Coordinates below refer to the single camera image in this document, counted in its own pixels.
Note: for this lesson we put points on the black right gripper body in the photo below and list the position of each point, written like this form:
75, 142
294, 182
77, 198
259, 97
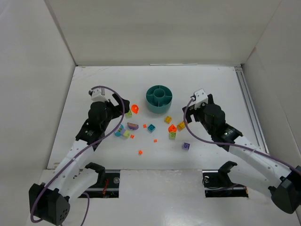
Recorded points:
191, 112

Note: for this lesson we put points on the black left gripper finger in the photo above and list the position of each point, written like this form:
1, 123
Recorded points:
111, 106
123, 105

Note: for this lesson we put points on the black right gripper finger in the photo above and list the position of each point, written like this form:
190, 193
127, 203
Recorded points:
210, 100
189, 113

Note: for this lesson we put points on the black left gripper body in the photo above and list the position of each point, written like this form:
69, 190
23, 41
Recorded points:
118, 106

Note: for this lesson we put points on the orange teardrop lego plate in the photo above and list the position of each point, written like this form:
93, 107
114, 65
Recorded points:
135, 108

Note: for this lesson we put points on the orange curved lego piece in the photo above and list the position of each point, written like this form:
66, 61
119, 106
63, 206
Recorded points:
172, 128

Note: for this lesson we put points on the yellow orange lego brick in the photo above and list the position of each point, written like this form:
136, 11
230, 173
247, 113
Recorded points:
181, 126

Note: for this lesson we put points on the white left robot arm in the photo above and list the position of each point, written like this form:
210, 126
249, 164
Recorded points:
51, 201

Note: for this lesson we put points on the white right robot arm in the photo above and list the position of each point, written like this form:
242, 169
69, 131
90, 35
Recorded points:
279, 180

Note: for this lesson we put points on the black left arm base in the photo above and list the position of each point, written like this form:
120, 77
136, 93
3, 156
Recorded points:
107, 185

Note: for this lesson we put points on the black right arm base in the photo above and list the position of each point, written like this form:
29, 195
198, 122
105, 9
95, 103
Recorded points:
217, 183

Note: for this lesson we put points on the lime green lego brick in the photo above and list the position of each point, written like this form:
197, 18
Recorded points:
128, 114

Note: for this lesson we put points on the teal flower lego piece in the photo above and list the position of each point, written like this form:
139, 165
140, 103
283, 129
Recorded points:
117, 132

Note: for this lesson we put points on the purple butterfly lego piece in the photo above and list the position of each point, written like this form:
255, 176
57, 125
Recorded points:
132, 126

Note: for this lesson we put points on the pale green lego brick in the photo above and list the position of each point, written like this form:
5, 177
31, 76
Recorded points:
125, 133

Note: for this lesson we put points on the teal round divided container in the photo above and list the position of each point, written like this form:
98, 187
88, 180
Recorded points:
159, 99

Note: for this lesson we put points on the purple lego brick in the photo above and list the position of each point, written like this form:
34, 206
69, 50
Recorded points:
186, 146

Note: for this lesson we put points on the teal square lego brick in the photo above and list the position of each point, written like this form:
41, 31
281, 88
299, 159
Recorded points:
151, 128

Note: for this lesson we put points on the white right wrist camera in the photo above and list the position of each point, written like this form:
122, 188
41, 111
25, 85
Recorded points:
199, 97

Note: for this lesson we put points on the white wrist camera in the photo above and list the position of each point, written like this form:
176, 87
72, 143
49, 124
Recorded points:
199, 97
97, 95

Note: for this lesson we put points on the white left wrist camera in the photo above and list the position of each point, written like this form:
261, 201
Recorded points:
97, 95

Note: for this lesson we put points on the aluminium rail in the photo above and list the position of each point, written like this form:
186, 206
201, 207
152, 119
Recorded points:
260, 139

